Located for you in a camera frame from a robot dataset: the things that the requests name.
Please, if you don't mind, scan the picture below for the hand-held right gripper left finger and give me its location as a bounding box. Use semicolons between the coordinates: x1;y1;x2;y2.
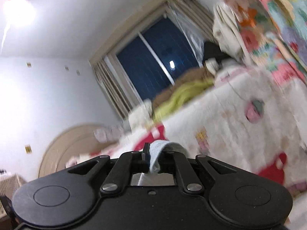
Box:
68;143;149;194

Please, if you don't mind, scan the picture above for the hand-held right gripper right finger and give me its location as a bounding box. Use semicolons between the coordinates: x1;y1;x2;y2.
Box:
158;150;241;194

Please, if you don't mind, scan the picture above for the light grey shirt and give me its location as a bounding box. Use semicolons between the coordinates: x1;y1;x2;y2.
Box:
138;140;189;186

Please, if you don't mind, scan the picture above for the pink pillow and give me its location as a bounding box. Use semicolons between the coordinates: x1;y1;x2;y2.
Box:
93;125;131;145

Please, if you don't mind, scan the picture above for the white quilted bear bedspread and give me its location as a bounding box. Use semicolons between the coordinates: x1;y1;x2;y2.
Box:
65;67;307;197

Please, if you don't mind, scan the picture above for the green blanket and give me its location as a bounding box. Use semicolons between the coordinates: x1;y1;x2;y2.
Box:
152;78;215;122

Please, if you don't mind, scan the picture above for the beige curtain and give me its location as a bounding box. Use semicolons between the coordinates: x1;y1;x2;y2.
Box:
165;0;217;64
92;56;142;120

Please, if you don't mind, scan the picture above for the beige round headboard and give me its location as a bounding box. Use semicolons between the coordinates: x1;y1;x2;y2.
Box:
38;124;116;179

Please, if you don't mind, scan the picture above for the brown blanket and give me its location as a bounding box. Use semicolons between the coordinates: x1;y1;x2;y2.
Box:
152;66;216;106

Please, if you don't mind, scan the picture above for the sliding glass window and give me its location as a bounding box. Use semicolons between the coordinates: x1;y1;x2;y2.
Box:
115;17;204;101

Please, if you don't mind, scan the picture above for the dark cloth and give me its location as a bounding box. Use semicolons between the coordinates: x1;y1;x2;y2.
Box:
203;41;232;64

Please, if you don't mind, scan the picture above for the white bedding pile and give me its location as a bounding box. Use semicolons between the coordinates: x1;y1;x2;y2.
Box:
212;2;247;58

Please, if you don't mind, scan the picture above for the colourful patchwork quilt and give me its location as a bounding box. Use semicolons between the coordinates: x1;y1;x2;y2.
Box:
236;0;307;91

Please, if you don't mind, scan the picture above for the ceiling lamp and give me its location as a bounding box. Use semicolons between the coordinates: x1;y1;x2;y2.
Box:
2;0;41;28

